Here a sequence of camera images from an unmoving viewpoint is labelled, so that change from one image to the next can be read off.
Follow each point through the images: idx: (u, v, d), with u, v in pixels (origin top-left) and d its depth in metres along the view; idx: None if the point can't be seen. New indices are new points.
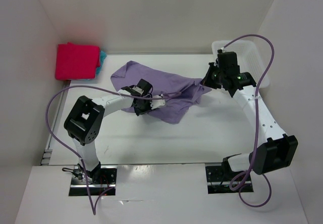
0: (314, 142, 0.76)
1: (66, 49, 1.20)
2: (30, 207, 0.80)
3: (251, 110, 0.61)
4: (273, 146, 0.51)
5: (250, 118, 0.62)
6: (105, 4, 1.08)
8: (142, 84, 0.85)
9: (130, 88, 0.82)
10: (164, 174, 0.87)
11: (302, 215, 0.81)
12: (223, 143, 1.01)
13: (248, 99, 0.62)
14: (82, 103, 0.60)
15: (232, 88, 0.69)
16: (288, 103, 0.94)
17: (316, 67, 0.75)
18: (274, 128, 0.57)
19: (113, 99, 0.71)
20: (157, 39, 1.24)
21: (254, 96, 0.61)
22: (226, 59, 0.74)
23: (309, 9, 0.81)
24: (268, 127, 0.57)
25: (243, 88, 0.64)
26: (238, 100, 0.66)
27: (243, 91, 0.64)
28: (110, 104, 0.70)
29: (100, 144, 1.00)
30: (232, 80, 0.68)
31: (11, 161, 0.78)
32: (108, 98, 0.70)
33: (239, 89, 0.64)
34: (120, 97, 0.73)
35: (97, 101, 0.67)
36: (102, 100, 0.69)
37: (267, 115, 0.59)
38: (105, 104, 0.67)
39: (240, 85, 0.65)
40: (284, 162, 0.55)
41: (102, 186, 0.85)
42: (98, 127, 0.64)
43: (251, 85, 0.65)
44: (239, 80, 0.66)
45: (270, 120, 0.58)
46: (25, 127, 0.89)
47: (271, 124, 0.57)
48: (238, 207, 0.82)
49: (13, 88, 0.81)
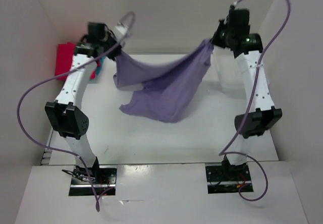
0: (315, 142, 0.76)
1: (65, 48, 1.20)
2: (30, 207, 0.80)
3: (250, 78, 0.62)
4: (257, 117, 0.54)
5: (247, 84, 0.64)
6: (105, 4, 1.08)
8: (93, 29, 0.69)
9: (81, 45, 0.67)
10: (163, 174, 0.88)
11: (302, 215, 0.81)
12: (223, 143, 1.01)
13: (250, 67, 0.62)
14: (51, 107, 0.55)
15: (236, 49, 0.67)
16: (288, 103, 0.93)
17: (316, 66, 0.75)
18: (266, 100, 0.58)
19: (76, 82, 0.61)
20: (157, 38, 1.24)
21: (257, 64, 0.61)
22: (236, 16, 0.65)
23: (310, 8, 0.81)
24: (260, 98, 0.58)
25: (249, 52, 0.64)
26: (241, 63, 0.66)
27: (247, 56, 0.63)
28: (77, 91, 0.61)
29: (99, 144, 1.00)
30: (239, 41, 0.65)
31: (11, 161, 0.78)
32: (72, 86, 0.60)
33: (245, 53, 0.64)
34: (79, 72, 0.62)
35: (62, 99, 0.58)
36: (66, 92, 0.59)
37: (263, 86, 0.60)
38: (73, 97, 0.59)
39: (247, 49, 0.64)
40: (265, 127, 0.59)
41: (102, 186, 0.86)
42: (84, 114, 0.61)
43: (258, 51, 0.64)
44: (246, 43, 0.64)
45: (264, 92, 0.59)
46: (25, 127, 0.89)
47: (264, 96, 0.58)
48: (237, 207, 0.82)
49: (12, 88, 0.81)
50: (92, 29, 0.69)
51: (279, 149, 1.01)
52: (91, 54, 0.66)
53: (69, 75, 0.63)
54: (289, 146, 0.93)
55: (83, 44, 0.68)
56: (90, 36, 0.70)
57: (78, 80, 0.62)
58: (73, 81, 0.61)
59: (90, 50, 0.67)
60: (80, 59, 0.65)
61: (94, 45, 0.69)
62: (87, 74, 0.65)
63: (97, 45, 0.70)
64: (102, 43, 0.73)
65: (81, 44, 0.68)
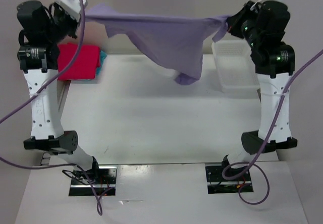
0: (315, 142, 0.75)
1: (66, 49, 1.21)
2: (30, 206, 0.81)
3: (272, 105, 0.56)
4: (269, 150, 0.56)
5: (265, 106, 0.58)
6: None
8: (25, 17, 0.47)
9: (27, 53, 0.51)
10: (163, 174, 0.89)
11: (302, 215, 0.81)
12: (223, 144, 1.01)
13: (274, 93, 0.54)
14: (33, 144, 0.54)
15: (260, 63, 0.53)
16: (288, 103, 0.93)
17: (316, 67, 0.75)
18: (283, 131, 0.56)
19: (45, 109, 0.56)
20: None
21: (283, 91, 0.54)
22: (270, 15, 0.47)
23: (309, 8, 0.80)
24: (278, 129, 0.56)
25: (277, 75, 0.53)
26: (263, 83, 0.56)
27: (274, 80, 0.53)
28: (51, 118, 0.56)
29: (100, 145, 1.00)
30: (267, 55, 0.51)
31: (11, 161, 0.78)
32: (43, 116, 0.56)
33: (271, 76, 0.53)
34: (43, 97, 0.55)
35: (41, 133, 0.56)
36: (40, 124, 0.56)
37: (283, 115, 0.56)
38: (50, 128, 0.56)
39: (275, 71, 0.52)
40: None
41: (102, 186, 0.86)
42: (69, 132, 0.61)
43: (286, 73, 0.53)
44: (275, 61, 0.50)
45: (283, 122, 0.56)
46: (25, 127, 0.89)
47: (282, 126, 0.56)
48: (237, 207, 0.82)
49: (12, 88, 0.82)
50: (29, 22, 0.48)
51: (279, 149, 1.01)
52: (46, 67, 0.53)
53: (33, 102, 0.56)
54: None
55: (28, 52, 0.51)
56: (29, 33, 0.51)
57: (46, 107, 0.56)
58: (42, 109, 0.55)
59: (43, 60, 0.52)
60: (34, 75, 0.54)
61: (44, 47, 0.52)
62: (52, 90, 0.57)
63: (50, 44, 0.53)
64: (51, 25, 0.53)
65: (25, 51, 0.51)
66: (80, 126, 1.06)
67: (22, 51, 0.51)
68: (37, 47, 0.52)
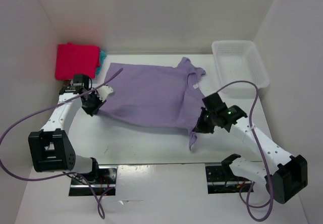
0: (315, 143, 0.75)
1: (65, 48, 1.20)
2: (31, 206, 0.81)
3: (252, 141, 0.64)
4: (286, 174, 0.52)
5: (253, 147, 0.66)
6: (105, 4, 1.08)
8: (78, 78, 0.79)
9: (67, 87, 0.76)
10: (164, 174, 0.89)
11: (302, 215, 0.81)
12: (223, 144, 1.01)
13: (246, 131, 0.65)
14: (36, 137, 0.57)
15: (225, 123, 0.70)
16: (288, 104, 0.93)
17: (317, 68, 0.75)
18: (280, 153, 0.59)
19: (63, 113, 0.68)
20: (157, 38, 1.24)
21: (250, 126, 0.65)
22: (211, 101, 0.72)
23: (310, 9, 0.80)
24: (274, 154, 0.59)
25: (236, 121, 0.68)
26: (236, 133, 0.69)
27: (237, 124, 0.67)
28: (64, 119, 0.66)
29: (100, 144, 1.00)
30: (224, 116, 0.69)
31: (11, 162, 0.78)
32: (59, 116, 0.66)
33: (234, 123, 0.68)
34: (67, 105, 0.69)
35: (48, 127, 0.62)
36: (53, 121, 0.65)
37: (268, 142, 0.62)
38: (60, 124, 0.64)
39: (233, 119, 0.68)
40: (302, 182, 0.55)
41: (102, 186, 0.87)
42: (72, 148, 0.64)
43: (243, 117, 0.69)
44: (230, 115, 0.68)
45: (273, 147, 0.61)
46: (25, 128, 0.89)
47: (276, 150, 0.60)
48: (237, 208, 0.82)
49: (12, 89, 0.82)
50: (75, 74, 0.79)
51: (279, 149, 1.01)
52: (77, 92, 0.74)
53: (56, 109, 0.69)
54: (288, 146, 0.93)
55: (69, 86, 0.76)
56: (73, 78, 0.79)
57: (65, 111, 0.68)
58: (61, 112, 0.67)
59: (76, 90, 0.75)
60: (66, 96, 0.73)
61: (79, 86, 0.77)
62: (72, 110, 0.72)
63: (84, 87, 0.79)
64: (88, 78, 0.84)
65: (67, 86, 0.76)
66: (80, 125, 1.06)
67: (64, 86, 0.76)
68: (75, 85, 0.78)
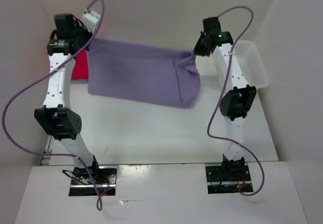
0: (315, 142, 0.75)
1: None
2: (31, 206, 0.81)
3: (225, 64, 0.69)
4: (236, 93, 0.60)
5: (223, 70, 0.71)
6: (105, 4, 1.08)
8: (62, 23, 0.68)
9: (53, 43, 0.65)
10: (164, 174, 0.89)
11: (302, 215, 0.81)
12: (223, 144, 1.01)
13: (224, 55, 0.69)
14: (42, 114, 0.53)
15: (212, 44, 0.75)
16: (288, 104, 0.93)
17: (316, 68, 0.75)
18: (241, 80, 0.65)
19: (60, 82, 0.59)
20: (157, 38, 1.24)
21: (229, 52, 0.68)
22: (208, 21, 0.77)
23: (309, 9, 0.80)
24: (235, 79, 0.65)
25: (222, 45, 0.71)
26: (217, 55, 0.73)
27: (221, 48, 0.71)
28: (63, 91, 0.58)
29: (100, 144, 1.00)
30: (213, 37, 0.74)
31: (11, 161, 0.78)
32: (57, 88, 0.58)
33: (218, 46, 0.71)
34: (62, 72, 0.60)
35: (50, 103, 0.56)
36: (53, 95, 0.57)
37: (237, 68, 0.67)
38: (61, 99, 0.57)
39: (220, 42, 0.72)
40: (246, 106, 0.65)
41: (102, 186, 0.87)
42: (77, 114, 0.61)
43: (229, 43, 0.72)
44: (219, 38, 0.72)
45: (238, 73, 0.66)
46: (25, 127, 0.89)
47: (238, 76, 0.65)
48: (237, 208, 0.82)
49: (12, 89, 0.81)
50: (62, 23, 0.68)
51: (279, 149, 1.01)
52: (67, 51, 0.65)
53: (50, 77, 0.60)
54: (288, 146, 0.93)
55: (56, 42, 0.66)
56: (60, 33, 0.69)
57: (61, 80, 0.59)
58: (57, 83, 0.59)
59: (65, 47, 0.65)
60: (57, 57, 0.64)
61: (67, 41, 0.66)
62: (67, 73, 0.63)
63: (71, 40, 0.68)
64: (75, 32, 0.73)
65: (54, 42, 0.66)
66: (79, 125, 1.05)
67: (51, 43, 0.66)
68: (63, 40, 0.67)
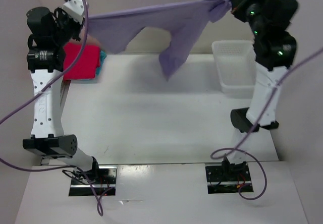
0: (315, 142, 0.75)
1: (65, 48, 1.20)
2: (31, 206, 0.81)
3: (264, 93, 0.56)
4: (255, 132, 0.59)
5: (258, 91, 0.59)
6: (105, 4, 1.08)
8: (33, 19, 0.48)
9: (34, 55, 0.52)
10: (163, 174, 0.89)
11: (302, 215, 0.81)
12: (223, 143, 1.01)
13: (269, 84, 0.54)
14: (33, 147, 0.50)
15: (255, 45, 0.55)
16: (289, 103, 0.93)
17: (317, 68, 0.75)
18: (270, 117, 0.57)
19: (48, 107, 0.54)
20: (157, 38, 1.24)
21: (277, 83, 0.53)
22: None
23: (309, 8, 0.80)
24: (265, 115, 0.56)
25: (274, 68, 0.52)
26: (260, 70, 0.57)
27: (271, 72, 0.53)
28: (53, 117, 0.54)
29: (100, 144, 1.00)
30: (268, 43, 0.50)
31: (11, 161, 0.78)
32: (45, 114, 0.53)
33: (269, 70, 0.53)
34: (49, 94, 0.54)
35: (39, 133, 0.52)
36: (41, 123, 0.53)
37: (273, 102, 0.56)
38: (51, 127, 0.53)
39: (271, 61, 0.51)
40: None
41: (102, 186, 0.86)
42: (70, 135, 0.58)
43: (284, 67, 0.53)
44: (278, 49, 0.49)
45: (271, 109, 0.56)
46: (25, 128, 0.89)
47: (269, 113, 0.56)
48: (237, 208, 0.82)
49: (12, 89, 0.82)
50: (40, 29, 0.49)
51: (279, 149, 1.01)
52: (52, 67, 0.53)
53: (36, 100, 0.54)
54: (289, 146, 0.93)
55: (37, 54, 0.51)
56: (38, 38, 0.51)
57: (49, 104, 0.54)
58: (45, 108, 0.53)
59: (50, 63, 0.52)
60: (40, 74, 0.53)
61: (51, 50, 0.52)
62: (56, 90, 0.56)
63: (58, 49, 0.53)
64: (59, 31, 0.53)
65: (35, 53, 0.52)
66: (79, 126, 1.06)
67: (32, 53, 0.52)
68: (46, 50, 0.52)
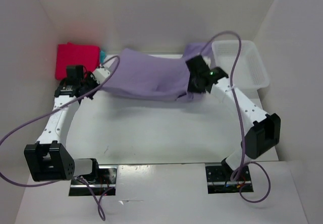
0: (315, 142, 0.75)
1: (65, 48, 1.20)
2: (31, 206, 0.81)
3: (230, 100, 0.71)
4: (261, 129, 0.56)
5: (231, 106, 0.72)
6: (105, 4, 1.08)
8: (71, 71, 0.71)
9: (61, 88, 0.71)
10: (163, 174, 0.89)
11: (302, 215, 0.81)
12: (223, 143, 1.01)
13: (225, 90, 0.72)
14: (33, 152, 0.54)
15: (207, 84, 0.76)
16: (289, 104, 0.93)
17: (316, 68, 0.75)
18: (257, 110, 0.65)
19: (60, 120, 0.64)
20: (157, 38, 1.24)
21: (230, 87, 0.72)
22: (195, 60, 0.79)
23: (309, 9, 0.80)
24: (251, 112, 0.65)
25: (218, 81, 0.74)
26: (216, 93, 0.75)
27: (218, 85, 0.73)
28: (61, 128, 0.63)
29: (100, 144, 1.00)
30: (206, 76, 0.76)
31: (11, 162, 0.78)
32: (55, 125, 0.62)
33: (215, 84, 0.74)
34: (62, 111, 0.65)
35: (45, 138, 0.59)
36: (49, 131, 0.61)
37: (247, 103, 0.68)
38: (57, 135, 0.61)
39: (215, 80, 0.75)
40: (273, 139, 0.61)
41: (102, 186, 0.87)
42: (70, 158, 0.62)
43: (224, 77, 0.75)
44: (212, 75, 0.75)
45: (250, 106, 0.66)
46: (25, 128, 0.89)
47: (252, 108, 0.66)
48: (237, 208, 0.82)
49: (12, 89, 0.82)
50: (71, 76, 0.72)
51: (279, 149, 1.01)
52: (73, 94, 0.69)
53: (52, 114, 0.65)
54: (289, 146, 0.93)
55: (64, 87, 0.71)
56: (70, 81, 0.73)
57: (61, 118, 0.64)
58: (57, 120, 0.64)
59: (72, 92, 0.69)
60: (62, 99, 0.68)
61: (74, 87, 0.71)
62: (69, 113, 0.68)
63: (80, 87, 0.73)
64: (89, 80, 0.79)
65: (62, 87, 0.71)
66: (80, 126, 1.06)
67: (60, 87, 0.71)
68: (71, 86, 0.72)
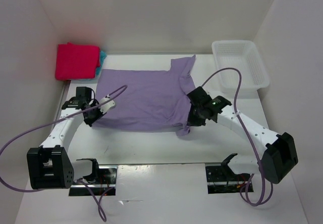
0: (315, 143, 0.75)
1: (65, 48, 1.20)
2: (31, 206, 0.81)
3: (238, 125, 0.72)
4: (275, 151, 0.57)
5: (240, 132, 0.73)
6: (105, 4, 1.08)
8: (80, 90, 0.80)
9: (69, 102, 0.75)
10: (163, 174, 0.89)
11: (301, 215, 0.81)
12: (223, 143, 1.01)
13: (231, 117, 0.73)
14: (36, 155, 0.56)
15: (212, 114, 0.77)
16: (289, 104, 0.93)
17: (316, 69, 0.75)
18: (266, 132, 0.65)
19: (64, 128, 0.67)
20: (157, 38, 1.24)
21: (235, 113, 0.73)
22: (195, 94, 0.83)
23: (309, 9, 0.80)
24: (261, 134, 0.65)
25: (222, 109, 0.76)
26: (223, 121, 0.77)
27: (223, 113, 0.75)
28: (65, 134, 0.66)
29: (100, 144, 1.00)
30: (209, 106, 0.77)
31: (11, 162, 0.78)
32: (59, 132, 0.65)
33: (220, 112, 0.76)
34: (68, 120, 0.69)
35: (49, 144, 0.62)
36: (53, 137, 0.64)
37: (255, 126, 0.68)
38: (60, 141, 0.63)
39: (219, 108, 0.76)
40: (292, 160, 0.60)
41: (102, 186, 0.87)
42: (70, 166, 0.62)
43: (227, 105, 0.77)
44: (215, 105, 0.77)
45: (260, 129, 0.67)
46: (25, 128, 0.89)
47: (262, 131, 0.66)
48: (237, 208, 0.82)
49: (12, 89, 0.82)
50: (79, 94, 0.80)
51: None
52: (79, 106, 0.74)
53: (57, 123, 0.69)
54: None
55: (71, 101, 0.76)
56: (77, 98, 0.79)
57: (65, 126, 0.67)
58: (61, 127, 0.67)
59: (78, 105, 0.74)
60: (68, 111, 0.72)
61: (80, 102, 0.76)
62: (73, 124, 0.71)
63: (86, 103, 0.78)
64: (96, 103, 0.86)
65: (69, 102, 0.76)
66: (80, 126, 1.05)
67: (67, 102, 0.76)
68: (77, 101, 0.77)
